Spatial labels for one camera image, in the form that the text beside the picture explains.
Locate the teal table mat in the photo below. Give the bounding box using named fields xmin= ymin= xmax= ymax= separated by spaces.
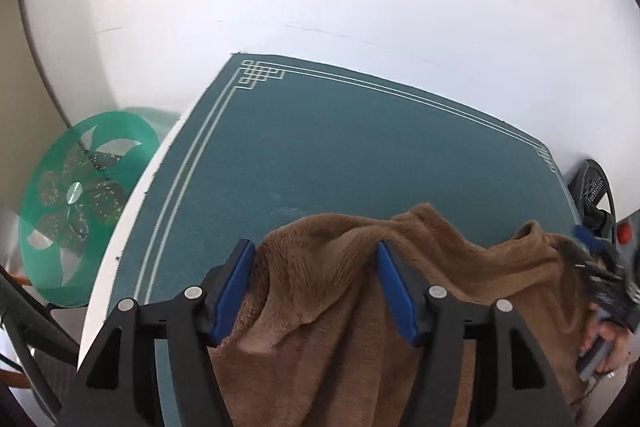
xmin=106 ymin=52 xmax=584 ymax=427

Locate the red ball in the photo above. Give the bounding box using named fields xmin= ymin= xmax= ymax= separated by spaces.
xmin=616 ymin=222 xmax=634 ymax=245

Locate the brown fleece garment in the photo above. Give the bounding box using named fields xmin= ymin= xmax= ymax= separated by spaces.
xmin=210 ymin=204 xmax=588 ymax=426

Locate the person right hand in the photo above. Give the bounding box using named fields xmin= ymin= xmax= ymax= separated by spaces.
xmin=576 ymin=303 xmax=631 ymax=381

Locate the black mesh chair right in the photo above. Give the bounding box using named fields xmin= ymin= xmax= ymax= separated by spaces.
xmin=568 ymin=159 xmax=616 ymax=241

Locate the green round flower disc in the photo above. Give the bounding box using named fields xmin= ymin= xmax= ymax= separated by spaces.
xmin=18 ymin=107 xmax=179 ymax=308

